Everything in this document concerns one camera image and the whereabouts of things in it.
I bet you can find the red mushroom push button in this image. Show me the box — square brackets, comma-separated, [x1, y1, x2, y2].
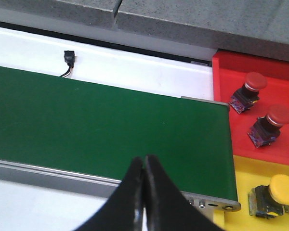
[229, 72, 267, 114]

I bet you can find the green conveyor belt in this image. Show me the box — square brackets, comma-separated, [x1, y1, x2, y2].
[0, 66, 237, 201]

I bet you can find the silver aluminium conveyor rail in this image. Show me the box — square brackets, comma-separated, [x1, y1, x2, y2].
[0, 160, 241, 212]

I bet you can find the yellow plastic tray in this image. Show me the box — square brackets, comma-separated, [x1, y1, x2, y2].
[213, 155, 289, 231]

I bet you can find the grey stone slab right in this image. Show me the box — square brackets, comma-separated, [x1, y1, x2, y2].
[117, 0, 289, 62]

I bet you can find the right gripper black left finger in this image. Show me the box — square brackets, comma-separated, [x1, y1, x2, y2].
[76, 157, 144, 231]

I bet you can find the black sensor with cable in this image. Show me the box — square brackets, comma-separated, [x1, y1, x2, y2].
[60, 51, 76, 77]

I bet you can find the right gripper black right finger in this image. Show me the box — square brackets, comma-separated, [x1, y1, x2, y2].
[144, 155, 222, 231]

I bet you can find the grey stone slab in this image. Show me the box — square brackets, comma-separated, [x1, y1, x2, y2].
[117, 0, 289, 62]
[0, 0, 121, 29]

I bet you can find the orange red object at edge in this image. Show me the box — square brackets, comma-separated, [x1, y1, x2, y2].
[212, 51, 289, 165]

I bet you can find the grey stone slab left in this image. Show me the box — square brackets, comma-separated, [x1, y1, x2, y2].
[0, 0, 121, 29]

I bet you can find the yellow mushroom push button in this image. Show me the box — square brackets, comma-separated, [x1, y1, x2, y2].
[248, 174, 289, 219]

